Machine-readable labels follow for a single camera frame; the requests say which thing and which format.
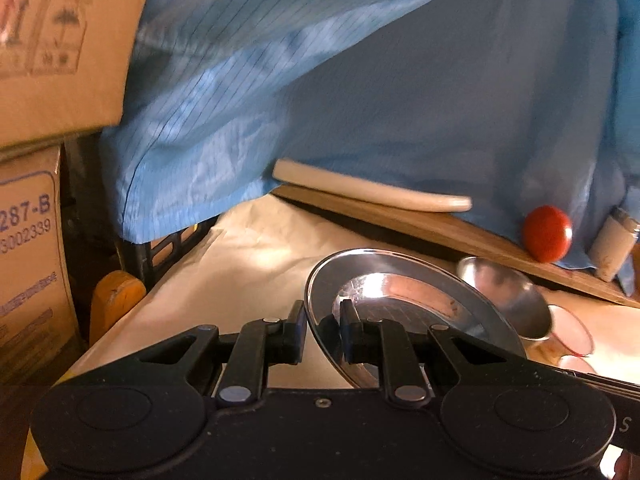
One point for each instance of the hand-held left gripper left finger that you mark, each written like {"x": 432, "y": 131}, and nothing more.
{"x": 298, "y": 321}

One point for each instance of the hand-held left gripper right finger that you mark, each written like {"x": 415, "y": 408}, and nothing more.
{"x": 346, "y": 321}

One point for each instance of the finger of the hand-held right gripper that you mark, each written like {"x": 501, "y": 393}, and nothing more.
{"x": 605, "y": 382}

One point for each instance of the red-rimmed white bowl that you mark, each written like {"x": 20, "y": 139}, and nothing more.
{"x": 577, "y": 364}
{"x": 572, "y": 332}

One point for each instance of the stainless steel plate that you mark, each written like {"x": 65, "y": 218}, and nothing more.
{"x": 395, "y": 262}

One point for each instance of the stainless steel bowl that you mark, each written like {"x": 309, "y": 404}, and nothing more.
{"x": 500, "y": 290}

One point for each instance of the white paper table cover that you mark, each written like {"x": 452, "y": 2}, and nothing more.
{"x": 250, "y": 260}

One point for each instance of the white ceramic cup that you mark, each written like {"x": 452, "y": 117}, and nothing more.
{"x": 611, "y": 247}

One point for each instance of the cream flat stick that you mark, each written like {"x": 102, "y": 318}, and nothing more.
{"x": 370, "y": 187}

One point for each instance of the wooden shelf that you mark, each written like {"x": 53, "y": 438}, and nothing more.
{"x": 450, "y": 232}

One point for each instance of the black plastic crate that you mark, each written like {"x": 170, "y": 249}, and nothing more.
{"x": 165, "y": 250}

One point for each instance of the red tomato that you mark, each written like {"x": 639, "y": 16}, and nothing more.
{"x": 547, "y": 234}

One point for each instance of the yellow wooden chair part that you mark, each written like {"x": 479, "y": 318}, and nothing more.
{"x": 117, "y": 300}

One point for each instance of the blue-printed cardboard box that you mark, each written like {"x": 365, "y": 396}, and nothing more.
{"x": 30, "y": 260}

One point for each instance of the large cardboard box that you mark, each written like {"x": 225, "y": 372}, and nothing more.
{"x": 65, "y": 60}

